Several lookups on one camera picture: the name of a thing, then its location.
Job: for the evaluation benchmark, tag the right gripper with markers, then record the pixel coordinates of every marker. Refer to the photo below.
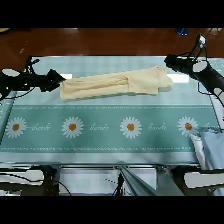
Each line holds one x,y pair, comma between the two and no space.
177,63

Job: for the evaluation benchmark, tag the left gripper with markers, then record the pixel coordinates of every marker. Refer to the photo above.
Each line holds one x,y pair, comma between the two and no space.
51,80

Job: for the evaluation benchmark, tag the cream shirt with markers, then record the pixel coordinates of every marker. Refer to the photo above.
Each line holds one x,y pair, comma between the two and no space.
110,85

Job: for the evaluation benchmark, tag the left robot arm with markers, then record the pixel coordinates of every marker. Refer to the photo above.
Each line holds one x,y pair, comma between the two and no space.
19,80

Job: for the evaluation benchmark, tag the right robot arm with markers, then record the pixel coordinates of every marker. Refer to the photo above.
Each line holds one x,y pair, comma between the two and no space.
207,75

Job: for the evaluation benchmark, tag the white garment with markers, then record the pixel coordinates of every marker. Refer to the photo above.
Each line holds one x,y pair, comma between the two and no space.
198,150

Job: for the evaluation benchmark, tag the light blue garment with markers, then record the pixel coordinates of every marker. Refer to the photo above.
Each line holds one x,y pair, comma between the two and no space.
215,148

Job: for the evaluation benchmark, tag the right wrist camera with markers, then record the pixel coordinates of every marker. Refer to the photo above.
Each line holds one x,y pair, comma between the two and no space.
201,40

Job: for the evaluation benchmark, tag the silver frame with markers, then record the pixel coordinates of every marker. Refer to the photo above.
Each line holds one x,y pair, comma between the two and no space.
144,186

